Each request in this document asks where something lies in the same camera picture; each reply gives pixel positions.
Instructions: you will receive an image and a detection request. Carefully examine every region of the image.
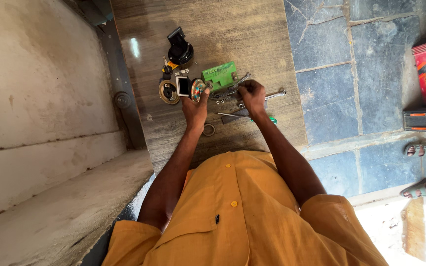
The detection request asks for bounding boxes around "green-handled screwdriver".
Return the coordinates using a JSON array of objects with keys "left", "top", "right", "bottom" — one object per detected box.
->
[{"left": 214, "top": 112, "right": 278, "bottom": 125}]

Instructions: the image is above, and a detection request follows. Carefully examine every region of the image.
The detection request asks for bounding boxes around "gold round horn with black centre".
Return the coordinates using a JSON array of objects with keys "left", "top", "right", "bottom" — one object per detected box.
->
[{"left": 158, "top": 80, "right": 180, "bottom": 105}]

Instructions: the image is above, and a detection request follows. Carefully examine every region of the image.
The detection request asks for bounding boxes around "person's right hand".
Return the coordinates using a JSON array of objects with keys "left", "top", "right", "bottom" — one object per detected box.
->
[{"left": 237, "top": 79, "right": 267, "bottom": 118}]

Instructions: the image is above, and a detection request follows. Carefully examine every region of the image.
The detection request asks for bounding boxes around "round metal knob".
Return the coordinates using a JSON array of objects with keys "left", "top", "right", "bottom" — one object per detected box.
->
[{"left": 113, "top": 91, "right": 132, "bottom": 109}]

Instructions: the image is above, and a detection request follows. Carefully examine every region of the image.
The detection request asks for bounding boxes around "round multicoloured horn disc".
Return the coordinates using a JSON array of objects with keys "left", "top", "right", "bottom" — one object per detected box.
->
[{"left": 190, "top": 78, "right": 208, "bottom": 103}]

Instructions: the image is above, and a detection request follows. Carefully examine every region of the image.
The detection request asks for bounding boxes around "orange shirt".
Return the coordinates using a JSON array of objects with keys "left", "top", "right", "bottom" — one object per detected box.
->
[{"left": 101, "top": 150, "right": 390, "bottom": 266}]

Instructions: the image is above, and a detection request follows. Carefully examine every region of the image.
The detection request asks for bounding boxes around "bunch of small metal tools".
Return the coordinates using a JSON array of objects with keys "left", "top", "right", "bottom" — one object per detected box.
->
[{"left": 210, "top": 88, "right": 240, "bottom": 105}]

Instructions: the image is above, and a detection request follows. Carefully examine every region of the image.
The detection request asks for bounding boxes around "long silver ring wrench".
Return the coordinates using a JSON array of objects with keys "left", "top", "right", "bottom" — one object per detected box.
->
[{"left": 237, "top": 90, "right": 287, "bottom": 109}]

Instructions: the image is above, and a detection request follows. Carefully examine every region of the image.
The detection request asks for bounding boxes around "black snail horn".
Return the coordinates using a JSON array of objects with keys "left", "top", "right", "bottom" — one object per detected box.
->
[{"left": 167, "top": 26, "right": 195, "bottom": 66}]

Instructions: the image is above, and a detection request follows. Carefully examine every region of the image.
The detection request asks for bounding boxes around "black and orange battery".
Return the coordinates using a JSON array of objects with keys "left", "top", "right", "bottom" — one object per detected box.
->
[{"left": 402, "top": 107, "right": 426, "bottom": 133}]

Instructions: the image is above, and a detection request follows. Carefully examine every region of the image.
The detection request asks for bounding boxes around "dark flat metal piece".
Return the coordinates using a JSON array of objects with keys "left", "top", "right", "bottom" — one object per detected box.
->
[{"left": 221, "top": 108, "right": 251, "bottom": 125}]

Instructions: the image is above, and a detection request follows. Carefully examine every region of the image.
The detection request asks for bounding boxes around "wooden plank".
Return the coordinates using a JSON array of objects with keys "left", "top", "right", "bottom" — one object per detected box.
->
[{"left": 401, "top": 197, "right": 426, "bottom": 262}]

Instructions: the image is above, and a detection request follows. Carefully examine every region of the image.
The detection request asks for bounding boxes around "black and yellow connector bunch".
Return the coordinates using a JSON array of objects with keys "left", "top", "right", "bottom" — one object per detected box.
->
[{"left": 159, "top": 55, "right": 180, "bottom": 83}]

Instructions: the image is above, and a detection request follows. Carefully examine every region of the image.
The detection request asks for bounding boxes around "person's left hand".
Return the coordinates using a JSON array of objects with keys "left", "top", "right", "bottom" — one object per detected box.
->
[{"left": 181, "top": 87, "right": 211, "bottom": 128}]

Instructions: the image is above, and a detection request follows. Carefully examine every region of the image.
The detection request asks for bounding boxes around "green battery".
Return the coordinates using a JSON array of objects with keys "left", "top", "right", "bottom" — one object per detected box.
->
[{"left": 201, "top": 61, "right": 240, "bottom": 92}]

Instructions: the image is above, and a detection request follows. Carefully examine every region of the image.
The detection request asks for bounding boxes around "white and black relay box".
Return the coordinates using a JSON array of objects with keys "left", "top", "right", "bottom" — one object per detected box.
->
[{"left": 176, "top": 76, "right": 192, "bottom": 98}]

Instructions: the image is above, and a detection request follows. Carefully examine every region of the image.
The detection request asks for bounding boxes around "silver open-end wrench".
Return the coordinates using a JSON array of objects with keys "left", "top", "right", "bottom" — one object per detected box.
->
[{"left": 228, "top": 72, "right": 251, "bottom": 91}]

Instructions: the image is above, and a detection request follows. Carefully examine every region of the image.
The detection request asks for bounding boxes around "grey metal table frame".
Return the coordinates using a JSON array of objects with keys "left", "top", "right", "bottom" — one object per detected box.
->
[{"left": 62, "top": 0, "right": 148, "bottom": 150}]

